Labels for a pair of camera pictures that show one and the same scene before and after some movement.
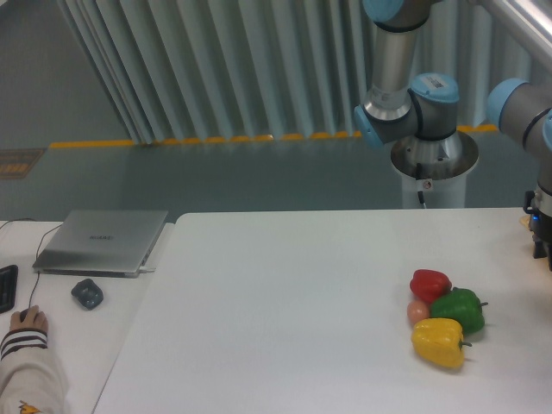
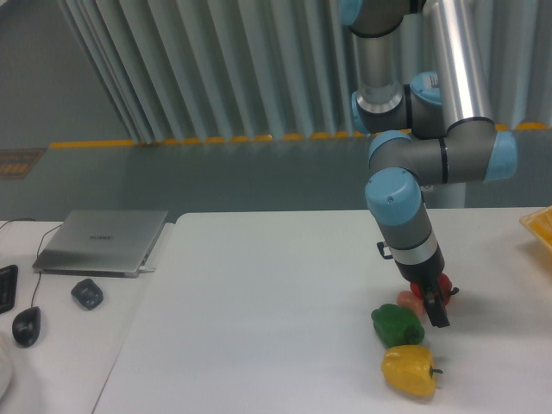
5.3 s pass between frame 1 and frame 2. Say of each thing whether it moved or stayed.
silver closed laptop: stayed
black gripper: moved
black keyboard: stayed
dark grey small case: stayed
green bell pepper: moved
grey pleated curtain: stayed
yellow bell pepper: moved
